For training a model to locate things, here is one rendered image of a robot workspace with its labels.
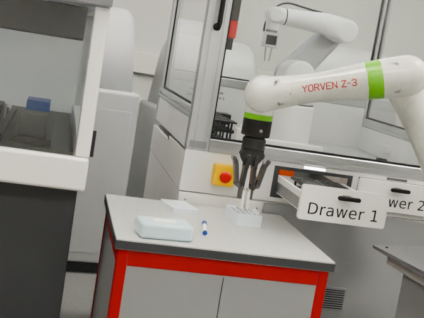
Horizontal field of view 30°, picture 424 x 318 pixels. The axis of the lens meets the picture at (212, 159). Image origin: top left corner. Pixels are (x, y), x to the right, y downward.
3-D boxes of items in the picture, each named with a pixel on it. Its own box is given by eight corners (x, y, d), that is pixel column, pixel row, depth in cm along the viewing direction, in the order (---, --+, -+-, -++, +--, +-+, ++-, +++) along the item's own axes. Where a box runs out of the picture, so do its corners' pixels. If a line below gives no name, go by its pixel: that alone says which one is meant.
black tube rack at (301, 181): (356, 214, 260) (360, 195, 259) (306, 208, 257) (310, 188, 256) (334, 200, 282) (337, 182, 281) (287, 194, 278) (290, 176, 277)
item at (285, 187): (377, 223, 253) (381, 204, 252) (301, 213, 248) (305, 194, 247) (335, 197, 292) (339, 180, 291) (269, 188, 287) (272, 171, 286)
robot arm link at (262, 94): (365, 98, 241) (361, 62, 240) (370, 100, 230) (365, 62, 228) (247, 113, 244) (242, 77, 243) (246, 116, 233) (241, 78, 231)
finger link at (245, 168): (252, 156, 251) (248, 154, 250) (244, 190, 252) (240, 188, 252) (248, 153, 254) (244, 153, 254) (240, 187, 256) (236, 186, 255)
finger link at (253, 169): (250, 154, 255) (255, 154, 255) (247, 188, 256) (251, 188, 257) (255, 156, 251) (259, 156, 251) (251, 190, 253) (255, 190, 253)
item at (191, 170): (448, 223, 293) (456, 185, 291) (178, 190, 273) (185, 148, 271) (356, 176, 385) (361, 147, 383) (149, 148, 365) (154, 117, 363)
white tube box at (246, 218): (260, 227, 252) (262, 216, 252) (235, 225, 250) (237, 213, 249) (248, 217, 264) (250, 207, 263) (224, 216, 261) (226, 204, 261)
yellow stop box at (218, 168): (233, 188, 271) (236, 167, 270) (212, 185, 269) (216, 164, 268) (229, 185, 276) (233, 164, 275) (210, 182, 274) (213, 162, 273)
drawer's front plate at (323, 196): (383, 229, 252) (390, 195, 251) (297, 218, 246) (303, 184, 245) (381, 228, 254) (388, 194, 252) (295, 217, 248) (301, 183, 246)
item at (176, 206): (197, 214, 256) (199, 209, 256) (173, 212, 253) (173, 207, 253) (183, 205, 268) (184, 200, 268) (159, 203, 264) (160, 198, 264)
